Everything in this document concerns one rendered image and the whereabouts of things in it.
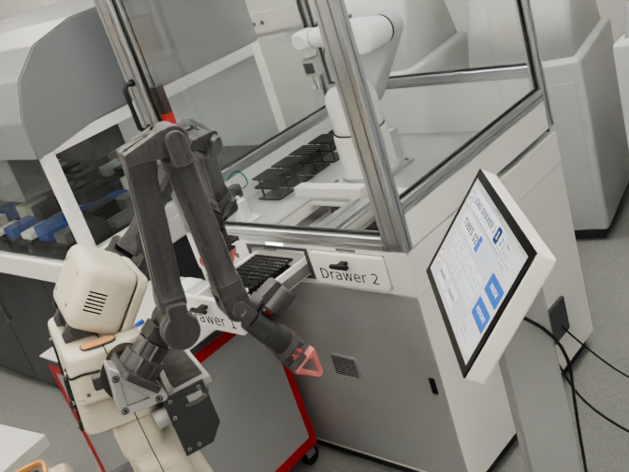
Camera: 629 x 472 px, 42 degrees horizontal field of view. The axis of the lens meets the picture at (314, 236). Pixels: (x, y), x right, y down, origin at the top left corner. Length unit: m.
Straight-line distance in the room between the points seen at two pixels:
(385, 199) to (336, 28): 0.49
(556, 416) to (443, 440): 0.75
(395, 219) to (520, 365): 0.59
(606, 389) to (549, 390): 1.23
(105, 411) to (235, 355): 0.98
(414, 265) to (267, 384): 0.82
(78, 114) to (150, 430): 1.56
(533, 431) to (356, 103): 0.94
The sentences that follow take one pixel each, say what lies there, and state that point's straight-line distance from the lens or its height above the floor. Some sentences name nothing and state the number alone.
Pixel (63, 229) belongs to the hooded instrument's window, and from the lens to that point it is 3.27.
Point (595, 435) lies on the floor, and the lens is 3.05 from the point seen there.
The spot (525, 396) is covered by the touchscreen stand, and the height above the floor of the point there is 0.74.
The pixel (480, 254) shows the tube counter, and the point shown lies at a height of 1.11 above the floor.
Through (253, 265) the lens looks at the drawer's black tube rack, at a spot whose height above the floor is 0.90.
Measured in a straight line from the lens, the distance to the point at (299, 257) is 2.69.
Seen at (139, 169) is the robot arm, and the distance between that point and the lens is 1.58.
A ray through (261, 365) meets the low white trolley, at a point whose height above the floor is 0.52.
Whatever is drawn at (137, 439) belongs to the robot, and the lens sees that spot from 1.97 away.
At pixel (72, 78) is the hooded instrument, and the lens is 3.20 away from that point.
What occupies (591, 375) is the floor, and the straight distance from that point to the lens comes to 3.33.
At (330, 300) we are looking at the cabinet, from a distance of 2.67.
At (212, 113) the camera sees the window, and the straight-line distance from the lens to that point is 2.66.
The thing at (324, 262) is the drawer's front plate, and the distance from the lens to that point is 2.56.
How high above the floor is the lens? 1.95
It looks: 22 degrees down
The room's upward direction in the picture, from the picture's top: 18 degrees counter-clockwise
